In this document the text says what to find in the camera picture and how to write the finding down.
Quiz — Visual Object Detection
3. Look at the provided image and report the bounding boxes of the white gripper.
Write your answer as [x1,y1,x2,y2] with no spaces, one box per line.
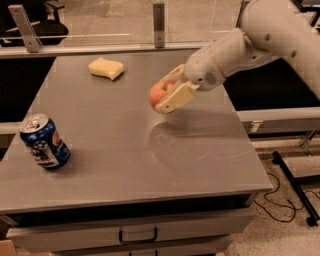
[154,28,276,114]

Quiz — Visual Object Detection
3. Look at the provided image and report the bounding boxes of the red apple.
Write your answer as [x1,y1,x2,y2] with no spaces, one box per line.
[149,81,174,108]

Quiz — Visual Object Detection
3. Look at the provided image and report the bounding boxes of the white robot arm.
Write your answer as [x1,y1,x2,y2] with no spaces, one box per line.
[149,0,320,114]

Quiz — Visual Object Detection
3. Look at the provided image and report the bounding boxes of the blue pepsi can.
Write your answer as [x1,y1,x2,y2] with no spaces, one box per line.
[20,113,71,170]

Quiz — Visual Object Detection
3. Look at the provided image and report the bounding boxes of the yellow sponge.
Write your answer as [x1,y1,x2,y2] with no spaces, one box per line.
[88,57,124,80]

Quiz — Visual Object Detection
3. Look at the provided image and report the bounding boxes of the grey top drawer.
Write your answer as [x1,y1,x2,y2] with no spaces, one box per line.
[7,207,255,253]

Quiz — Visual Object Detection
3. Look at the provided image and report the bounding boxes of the grey drawer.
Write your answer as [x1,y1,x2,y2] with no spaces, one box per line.
[51,235,232,256]
[7,207,255,253]

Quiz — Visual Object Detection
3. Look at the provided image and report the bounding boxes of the black office chair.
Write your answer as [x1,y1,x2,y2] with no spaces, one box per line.
[0,0,69,47]

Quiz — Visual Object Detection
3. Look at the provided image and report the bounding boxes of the black stand leg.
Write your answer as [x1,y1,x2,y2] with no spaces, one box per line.
[272,151,320,227]

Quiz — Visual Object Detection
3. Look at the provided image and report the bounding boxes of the grey lower drawer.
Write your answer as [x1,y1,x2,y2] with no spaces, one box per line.
[51,235,232,256]

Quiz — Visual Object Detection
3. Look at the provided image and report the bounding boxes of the middle metal bracket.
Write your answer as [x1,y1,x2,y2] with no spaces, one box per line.
[153,3,165,48]

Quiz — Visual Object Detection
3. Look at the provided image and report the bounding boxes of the black floor cable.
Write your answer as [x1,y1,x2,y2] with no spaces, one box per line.
[253,171,320,223]

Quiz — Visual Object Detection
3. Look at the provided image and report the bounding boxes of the left metal bracket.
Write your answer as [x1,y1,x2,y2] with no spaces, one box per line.
[8,4,42,53]

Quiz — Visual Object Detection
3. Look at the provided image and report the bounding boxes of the grey metal rail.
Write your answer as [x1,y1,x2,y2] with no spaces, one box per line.
[0,42,209,59]

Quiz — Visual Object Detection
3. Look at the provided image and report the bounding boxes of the black drawer handle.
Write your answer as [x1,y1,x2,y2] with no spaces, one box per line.
[118,227,158,245]

